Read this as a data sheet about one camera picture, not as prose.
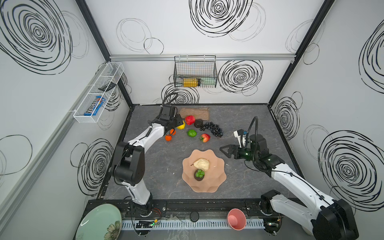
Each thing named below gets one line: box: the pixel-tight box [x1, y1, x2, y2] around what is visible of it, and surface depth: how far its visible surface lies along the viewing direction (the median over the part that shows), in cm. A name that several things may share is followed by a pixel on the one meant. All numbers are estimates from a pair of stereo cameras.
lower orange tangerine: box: [165, 134, 173, 142], surface depth 101 cm
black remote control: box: [98, 82, 117, 92], surface depth 82 cm
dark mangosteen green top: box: [194, 169, 205, 181], surface depth 81 cm
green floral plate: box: [75, 203, 123, 240], surface depth 70 cm
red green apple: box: [199, 133, 211, 143], surface depth 98 cm
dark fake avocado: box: [194, 118, 203, 128], surface depth 107 cm
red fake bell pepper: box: [185, 115, 196, 126], surface depth 107 cm
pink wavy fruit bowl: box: [182, 149, 227, 193], surface depth 85 cm
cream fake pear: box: [190, 158, 210, 171], surface depth 85 cm
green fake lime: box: [187, 129, 198, 138], surface depth 101 cm
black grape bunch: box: [199, 121, 224, 138], surface depth 104 cm
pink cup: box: [227, 208, 247, 231], surface depth 70 cm
